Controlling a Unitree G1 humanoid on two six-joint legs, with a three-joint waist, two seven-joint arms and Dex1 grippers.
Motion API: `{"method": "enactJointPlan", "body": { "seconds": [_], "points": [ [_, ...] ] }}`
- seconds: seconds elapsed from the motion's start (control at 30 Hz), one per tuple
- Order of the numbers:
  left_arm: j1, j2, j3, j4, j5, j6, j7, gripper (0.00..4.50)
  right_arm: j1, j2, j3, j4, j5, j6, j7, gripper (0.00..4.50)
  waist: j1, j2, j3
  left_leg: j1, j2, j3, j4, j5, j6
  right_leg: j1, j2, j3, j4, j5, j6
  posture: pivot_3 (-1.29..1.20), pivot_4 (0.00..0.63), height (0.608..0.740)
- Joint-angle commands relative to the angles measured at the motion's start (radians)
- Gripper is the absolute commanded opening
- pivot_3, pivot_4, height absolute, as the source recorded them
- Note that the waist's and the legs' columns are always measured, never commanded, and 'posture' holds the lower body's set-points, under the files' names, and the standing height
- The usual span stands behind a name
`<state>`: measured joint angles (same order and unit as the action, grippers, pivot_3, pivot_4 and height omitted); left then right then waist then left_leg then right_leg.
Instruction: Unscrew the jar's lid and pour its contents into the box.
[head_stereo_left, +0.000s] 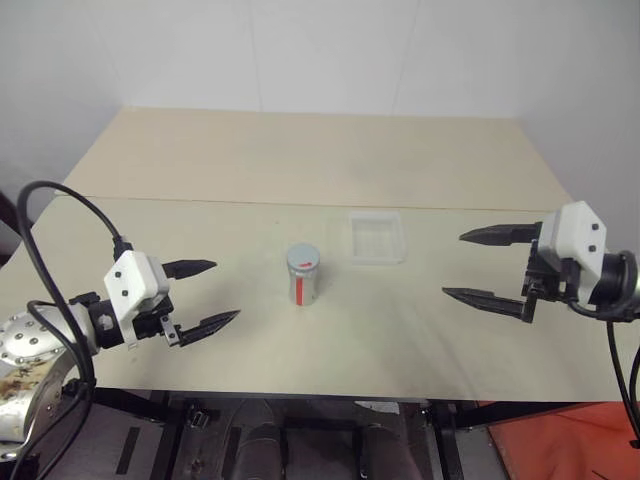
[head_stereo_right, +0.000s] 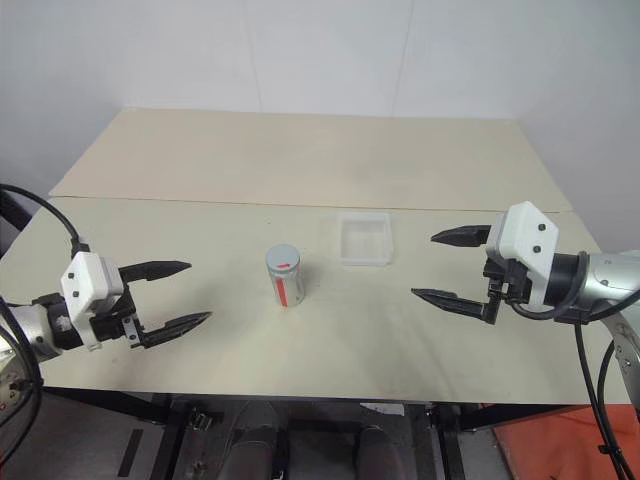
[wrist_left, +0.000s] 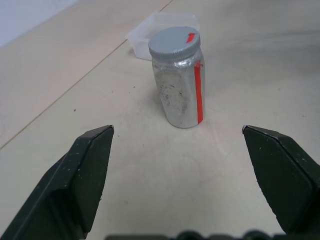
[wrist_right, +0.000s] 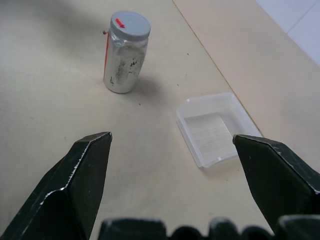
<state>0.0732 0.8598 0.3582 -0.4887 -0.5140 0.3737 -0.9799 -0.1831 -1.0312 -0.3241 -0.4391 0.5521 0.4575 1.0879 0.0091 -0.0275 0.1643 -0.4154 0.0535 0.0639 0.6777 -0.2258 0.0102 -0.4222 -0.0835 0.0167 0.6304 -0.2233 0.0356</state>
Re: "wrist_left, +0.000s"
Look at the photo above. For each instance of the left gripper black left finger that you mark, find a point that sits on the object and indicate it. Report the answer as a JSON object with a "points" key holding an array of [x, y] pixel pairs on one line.
{"points": [[72, 180]]}

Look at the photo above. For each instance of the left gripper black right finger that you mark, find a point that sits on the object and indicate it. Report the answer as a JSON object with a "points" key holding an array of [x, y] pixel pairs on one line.
{"points": [[282, 180]]}

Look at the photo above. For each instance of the silver bottle with red stripe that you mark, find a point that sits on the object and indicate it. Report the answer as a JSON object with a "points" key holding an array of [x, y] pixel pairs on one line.
{"points": [[175, 95]]}

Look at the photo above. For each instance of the grey round lid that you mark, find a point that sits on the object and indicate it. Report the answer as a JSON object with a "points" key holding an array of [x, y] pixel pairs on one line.
{"points": [[172, 42]]}

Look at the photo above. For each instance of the clear plastic container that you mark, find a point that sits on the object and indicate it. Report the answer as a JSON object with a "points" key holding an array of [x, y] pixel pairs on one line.
{"points": [[147, 32]]}

